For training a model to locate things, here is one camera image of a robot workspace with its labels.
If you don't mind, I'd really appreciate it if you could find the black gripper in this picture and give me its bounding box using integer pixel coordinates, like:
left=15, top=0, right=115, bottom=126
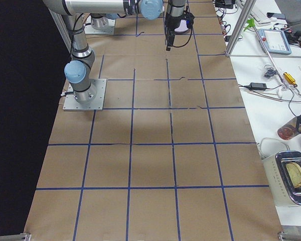
left=165, top=14, right=181, bottom=51

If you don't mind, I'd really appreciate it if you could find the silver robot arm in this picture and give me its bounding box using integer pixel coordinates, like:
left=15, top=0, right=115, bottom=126
left=44, top=0, right=194, bottom=110

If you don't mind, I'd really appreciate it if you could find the green plastic clip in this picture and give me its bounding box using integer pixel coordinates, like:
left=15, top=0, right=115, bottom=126
left=243, top=19, right=255, bottom=32

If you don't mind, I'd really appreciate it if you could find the black power adapter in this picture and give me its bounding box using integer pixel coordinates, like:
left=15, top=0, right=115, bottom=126
left=249, top=82, right=267, bottom=91

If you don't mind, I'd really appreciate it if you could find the white keyboard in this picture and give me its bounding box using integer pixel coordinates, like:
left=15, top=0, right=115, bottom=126
left=235, top=0, right=271, bottom=26

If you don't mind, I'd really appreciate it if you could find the brown paper table cover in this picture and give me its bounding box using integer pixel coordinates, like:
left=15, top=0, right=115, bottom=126
left=25, top=1, right=281, bottom=240

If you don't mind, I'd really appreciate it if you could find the blue teach pendant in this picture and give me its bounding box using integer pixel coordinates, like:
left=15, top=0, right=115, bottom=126
left=258, top=29, right=291, bottom=55

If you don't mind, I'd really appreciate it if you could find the long grabber stick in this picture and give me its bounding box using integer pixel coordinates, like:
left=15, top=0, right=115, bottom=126
left=251, top=24, right=301, bottom=97

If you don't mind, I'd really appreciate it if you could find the white toaster with bread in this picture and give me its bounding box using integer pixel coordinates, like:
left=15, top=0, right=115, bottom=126
left=257, top=138, right=301, bottom=207

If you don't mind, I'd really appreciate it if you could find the toast slice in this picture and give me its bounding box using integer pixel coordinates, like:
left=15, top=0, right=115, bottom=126
left=285, top=162, right=301, bottom=188

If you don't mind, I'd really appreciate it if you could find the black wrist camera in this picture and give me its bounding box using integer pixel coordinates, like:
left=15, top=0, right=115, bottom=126
left=182, top=10, right=195, bottom=29

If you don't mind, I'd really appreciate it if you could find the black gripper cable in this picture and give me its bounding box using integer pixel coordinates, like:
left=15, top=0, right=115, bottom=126
left=172, top=24, right=194, bottom=48

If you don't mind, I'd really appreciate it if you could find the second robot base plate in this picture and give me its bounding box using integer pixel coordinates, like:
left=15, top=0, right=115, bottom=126
left=85, top=17, right=115, bottom=35

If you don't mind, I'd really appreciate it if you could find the aluminium frame post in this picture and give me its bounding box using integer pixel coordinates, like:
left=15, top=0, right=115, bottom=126
left=225, top=0, right=256, bottom=57

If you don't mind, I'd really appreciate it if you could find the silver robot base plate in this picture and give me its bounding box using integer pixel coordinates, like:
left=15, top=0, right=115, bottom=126
left=63, top=79, right=107, bottom=111

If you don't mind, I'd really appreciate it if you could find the yellow handled tool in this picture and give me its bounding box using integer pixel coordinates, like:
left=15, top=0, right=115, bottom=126
left=283, top=72, right=297, bottom=87

